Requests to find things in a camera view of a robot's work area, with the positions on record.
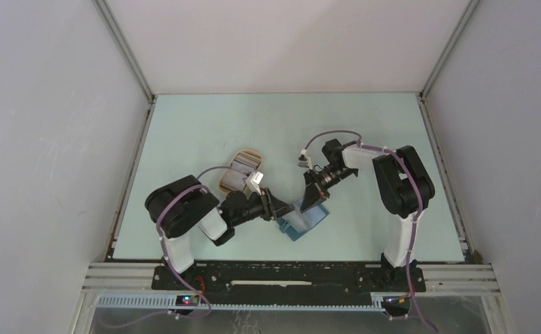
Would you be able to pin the left controller board with wires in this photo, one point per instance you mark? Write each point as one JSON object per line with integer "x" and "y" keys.
{"x": 192, "y": 300}

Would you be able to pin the white strip on rail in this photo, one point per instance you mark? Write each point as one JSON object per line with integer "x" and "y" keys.
{"x": 281, "y": 283}

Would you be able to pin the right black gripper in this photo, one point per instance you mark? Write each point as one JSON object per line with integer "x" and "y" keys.
{"x": 315, "y": 193}

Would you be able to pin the stack of cards in tray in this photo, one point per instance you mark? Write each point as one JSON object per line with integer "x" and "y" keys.
{"x": 239, "y": 173}

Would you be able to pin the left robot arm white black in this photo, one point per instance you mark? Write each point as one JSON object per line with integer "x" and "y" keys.
{"x": 179, "y": 207}

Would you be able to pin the aluminium frame front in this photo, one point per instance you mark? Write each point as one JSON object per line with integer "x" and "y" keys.
{"x": 118, "y": 284}

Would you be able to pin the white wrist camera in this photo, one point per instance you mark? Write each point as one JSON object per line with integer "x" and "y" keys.
{"x": 304, "y": 160}
{"x": 253, "y": 181}

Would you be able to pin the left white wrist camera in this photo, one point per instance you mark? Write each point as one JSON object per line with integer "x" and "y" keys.
{"x": 253, "y": 181}

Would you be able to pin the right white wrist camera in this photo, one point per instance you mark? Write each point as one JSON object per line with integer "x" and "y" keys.
{"x": 304, "y": 160}

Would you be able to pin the beige oval card tray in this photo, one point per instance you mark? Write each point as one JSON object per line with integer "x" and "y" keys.
{"x": 238, "y": 173}

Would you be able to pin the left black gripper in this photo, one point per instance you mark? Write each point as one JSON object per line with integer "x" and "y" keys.
{"x": 272, "y": 207}

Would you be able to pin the blue leather card holder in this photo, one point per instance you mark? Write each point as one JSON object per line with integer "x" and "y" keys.
{"x": 297, "y": 223}

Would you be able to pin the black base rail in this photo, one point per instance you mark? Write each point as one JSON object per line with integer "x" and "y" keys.
{"x": 333, "y": 283}

